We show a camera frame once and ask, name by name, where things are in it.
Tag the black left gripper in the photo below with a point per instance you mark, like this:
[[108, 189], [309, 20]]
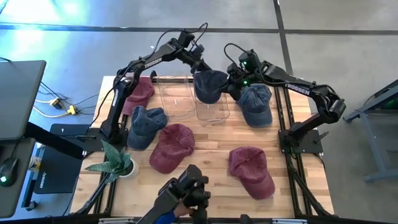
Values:
[[198, 56]]

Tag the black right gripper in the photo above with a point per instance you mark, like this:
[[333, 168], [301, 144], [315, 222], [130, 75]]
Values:
[[242, 77]]

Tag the dark navy baseball cap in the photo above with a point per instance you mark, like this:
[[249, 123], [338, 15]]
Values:
[[210, 87]]

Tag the blue denim baseball cap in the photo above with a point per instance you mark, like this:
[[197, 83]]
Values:
[[144, 127], [255, 105]]

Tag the maroon baseball cap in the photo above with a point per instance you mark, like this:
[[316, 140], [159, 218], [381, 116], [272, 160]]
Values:
[[172, 147], [141, 93], [252, 171]]

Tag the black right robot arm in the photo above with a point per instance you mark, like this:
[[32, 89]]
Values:
[[297, 88]]

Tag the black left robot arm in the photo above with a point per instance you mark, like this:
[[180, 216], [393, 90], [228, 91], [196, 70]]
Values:
[[152, 62]]

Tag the clear plastic bin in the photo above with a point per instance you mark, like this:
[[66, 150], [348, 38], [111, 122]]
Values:
[[214, 113], [177, 109]]

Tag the green plant in white pot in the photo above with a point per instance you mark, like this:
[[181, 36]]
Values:
[[116, 161]]

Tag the person's left hand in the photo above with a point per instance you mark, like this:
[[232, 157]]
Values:
[[183, 211]]

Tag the person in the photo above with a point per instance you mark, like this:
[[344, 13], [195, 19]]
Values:
[[166, 218]]

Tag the black pad with white arrow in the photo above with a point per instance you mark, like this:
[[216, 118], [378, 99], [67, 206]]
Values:
[[66, 130]]

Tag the black box with green lights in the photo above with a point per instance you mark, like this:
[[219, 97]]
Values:
[[392, 104]]

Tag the black pad with logo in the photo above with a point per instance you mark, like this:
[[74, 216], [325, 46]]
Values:
[[59, 174]]

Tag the grey flat monitor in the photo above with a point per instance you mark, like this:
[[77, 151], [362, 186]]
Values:
[[18, 99]]

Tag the white yellow container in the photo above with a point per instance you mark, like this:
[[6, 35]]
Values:
[[35, 162]]

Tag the black caster wheel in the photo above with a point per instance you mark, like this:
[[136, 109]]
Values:
[[31, 205]]

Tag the black computer mouse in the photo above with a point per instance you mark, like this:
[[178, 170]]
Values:
[[7, 171]]

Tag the dark grey side desk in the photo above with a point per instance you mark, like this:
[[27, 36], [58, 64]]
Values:
[[12, 199]]

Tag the silver frame bracket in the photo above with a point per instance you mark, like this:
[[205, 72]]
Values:
[[289, 221], [116, 220]]

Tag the grey metal cart frame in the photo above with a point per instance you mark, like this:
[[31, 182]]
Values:
[[373, 146]]

